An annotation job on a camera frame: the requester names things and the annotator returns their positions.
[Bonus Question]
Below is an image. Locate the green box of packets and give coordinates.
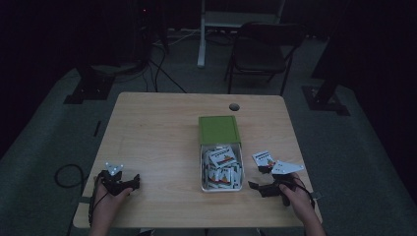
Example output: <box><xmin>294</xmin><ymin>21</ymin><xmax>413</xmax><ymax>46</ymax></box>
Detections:
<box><xmin>199</xmin><ymin>142</ymin><xmax>245</xmax><ymax>194</ymax></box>

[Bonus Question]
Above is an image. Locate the black cable loop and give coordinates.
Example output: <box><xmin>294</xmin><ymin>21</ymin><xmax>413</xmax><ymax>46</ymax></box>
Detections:
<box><xmin>53</xmin><ymin>163</ymin><xmax>87</xmax><ymax>189</ymax></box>

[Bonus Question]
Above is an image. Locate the black folding chair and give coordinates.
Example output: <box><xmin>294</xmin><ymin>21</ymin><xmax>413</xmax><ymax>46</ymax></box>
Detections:
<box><xmin>223</xmin><ymin>21</ymin><xmax>307</xmax><ymax>96</ymax></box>

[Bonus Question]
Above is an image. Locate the person's right hand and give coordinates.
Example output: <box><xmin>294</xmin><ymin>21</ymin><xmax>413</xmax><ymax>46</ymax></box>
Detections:
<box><xmin>278</xmin><ymin>173</ymin><xmax>315</xmax><ymax>215</ymax></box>

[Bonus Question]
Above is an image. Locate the person's left hand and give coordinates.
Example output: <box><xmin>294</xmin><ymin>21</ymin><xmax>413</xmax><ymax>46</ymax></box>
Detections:
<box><xmin>93</xmin><ymin>178</ymin><xmax>132</xmax><ymax>214</ymax></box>

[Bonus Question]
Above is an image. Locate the white desk frame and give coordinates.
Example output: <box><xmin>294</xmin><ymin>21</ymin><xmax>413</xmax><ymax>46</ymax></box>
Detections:
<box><xmin>196</xmin><ymin>0</ymin><xmax>287</xmax><ymax>69</ymax></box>

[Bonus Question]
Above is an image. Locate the green drawer case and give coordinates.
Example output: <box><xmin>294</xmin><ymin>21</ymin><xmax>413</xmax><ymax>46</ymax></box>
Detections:
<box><xmin>198</xmin><ymin>114</ymin><xmax>242</xmax><ymax>147</ymax></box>

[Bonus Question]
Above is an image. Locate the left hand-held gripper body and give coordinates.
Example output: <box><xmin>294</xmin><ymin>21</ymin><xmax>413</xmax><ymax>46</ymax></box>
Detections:
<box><xmin>103</xmin><ymin>161</ymin><xmax>128</xmax><ymax>197</ymax></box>

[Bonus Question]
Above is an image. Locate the black floor cable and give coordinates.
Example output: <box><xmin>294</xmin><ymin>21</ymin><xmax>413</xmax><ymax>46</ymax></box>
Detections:
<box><xmin>143</xmin><ymin>42</ymin><xmax>189</xmax><ymax>94</ymax></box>

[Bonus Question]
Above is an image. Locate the white sachet with orange print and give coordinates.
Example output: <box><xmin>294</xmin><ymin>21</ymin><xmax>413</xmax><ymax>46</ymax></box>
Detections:
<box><xmin>252</xmin><ymin>149</ymin><xmax>276</xmax><ymax>169</ymax></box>

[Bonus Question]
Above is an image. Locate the black stand with square base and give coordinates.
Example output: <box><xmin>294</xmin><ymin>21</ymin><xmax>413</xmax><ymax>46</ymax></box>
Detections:
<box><xmin>63</xmin><ymin>64</ymin><xmax>116</xmax><ymax>105</ymax></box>
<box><xmin>301</xmin><ymin>0</ymin><xmax>352</xmax><ymax>117</ymax></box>

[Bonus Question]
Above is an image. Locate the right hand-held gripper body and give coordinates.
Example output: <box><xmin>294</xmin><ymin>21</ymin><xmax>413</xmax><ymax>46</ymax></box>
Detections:
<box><xmin>262</xmin><ymin>159</ymin><xmax>305</xmax><ymax>199</ymax></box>

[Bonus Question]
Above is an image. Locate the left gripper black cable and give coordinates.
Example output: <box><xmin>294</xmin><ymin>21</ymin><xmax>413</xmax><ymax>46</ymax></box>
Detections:
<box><xmin>88</xmin><ymin>175</ymin><xmax>110</xmax><ymax>229</ymax></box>

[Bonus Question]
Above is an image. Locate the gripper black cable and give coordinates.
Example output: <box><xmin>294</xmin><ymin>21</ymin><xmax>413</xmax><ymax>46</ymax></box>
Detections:
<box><xmin>88</xmin><ymin>175</ymin><xmax>110</xmax><ymax>229</ymax></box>
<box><xmin>293</xmin><ymin>176</ymin><xmax>317</xmax><ymax>209</ymax></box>

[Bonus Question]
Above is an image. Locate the pile of white packets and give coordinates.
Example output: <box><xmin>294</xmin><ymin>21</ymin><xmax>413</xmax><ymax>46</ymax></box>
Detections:
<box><xmin>202</xmin><ymin>145</ymin><xmax>243</xmax><ymax>191</ymax></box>

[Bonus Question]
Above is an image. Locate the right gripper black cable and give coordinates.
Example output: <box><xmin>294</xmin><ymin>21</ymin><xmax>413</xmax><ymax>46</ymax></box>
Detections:
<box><xmin>293</xmin><ymin>176</ymin><xmax>317</xmax><ymax>209</ymax></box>

